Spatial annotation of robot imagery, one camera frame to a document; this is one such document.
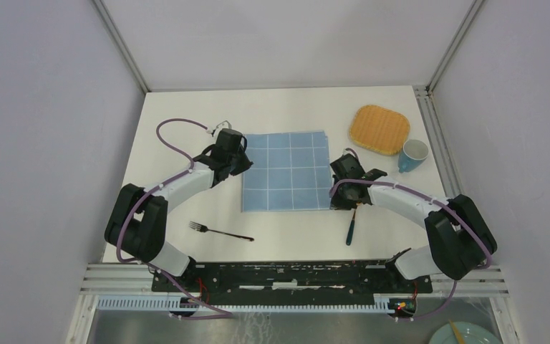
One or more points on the wooden chopstick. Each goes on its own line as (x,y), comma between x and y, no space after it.
(457,334)

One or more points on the light blue cable duct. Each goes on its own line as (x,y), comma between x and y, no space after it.
(180,304)

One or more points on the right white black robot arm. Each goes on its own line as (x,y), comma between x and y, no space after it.
(459,240)

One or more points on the gold spoon teal handle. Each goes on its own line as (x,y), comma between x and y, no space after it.
(350,232)

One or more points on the blue checked cloth napkin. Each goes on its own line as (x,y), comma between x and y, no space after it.
(290,172)

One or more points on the white blue mug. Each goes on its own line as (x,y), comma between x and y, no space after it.
(413,153)

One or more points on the green plate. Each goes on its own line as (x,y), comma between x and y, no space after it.
(470,333)

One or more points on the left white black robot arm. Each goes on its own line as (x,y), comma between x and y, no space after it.
(138,223)

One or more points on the black metal fork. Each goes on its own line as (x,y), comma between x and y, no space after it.
(204,229)

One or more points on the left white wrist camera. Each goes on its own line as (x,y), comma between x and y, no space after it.
(222,125)

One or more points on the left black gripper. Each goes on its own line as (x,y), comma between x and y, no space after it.
(245,163)

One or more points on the woven bamboo placemat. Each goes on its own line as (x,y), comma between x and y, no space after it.
(379,129)

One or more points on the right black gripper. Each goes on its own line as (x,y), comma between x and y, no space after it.
(339,204)

